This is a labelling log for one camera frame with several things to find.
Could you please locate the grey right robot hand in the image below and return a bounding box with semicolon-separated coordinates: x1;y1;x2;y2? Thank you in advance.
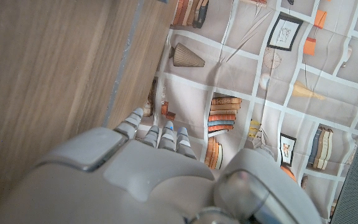
0;107;323;224

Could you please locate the printed bookshelf backdrop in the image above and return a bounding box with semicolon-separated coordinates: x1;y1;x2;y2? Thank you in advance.
141;0;358;218

